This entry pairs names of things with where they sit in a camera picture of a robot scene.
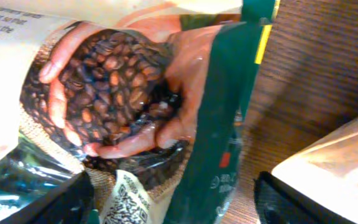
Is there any beige paper pouch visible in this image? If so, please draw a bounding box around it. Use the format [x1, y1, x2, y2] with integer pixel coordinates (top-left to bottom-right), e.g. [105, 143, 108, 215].
[272, 118, 358, 223]

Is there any green coffee bean bag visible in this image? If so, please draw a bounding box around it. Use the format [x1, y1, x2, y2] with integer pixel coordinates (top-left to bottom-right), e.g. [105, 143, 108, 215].
[0, 1, 280, 223]

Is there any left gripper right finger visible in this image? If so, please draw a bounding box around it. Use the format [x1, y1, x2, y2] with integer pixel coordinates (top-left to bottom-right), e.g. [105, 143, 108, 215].
[254, 171, 350, 224]

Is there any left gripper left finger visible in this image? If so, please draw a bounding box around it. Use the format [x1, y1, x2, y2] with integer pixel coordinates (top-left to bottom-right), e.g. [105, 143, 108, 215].
[0, 172, 94, 224]

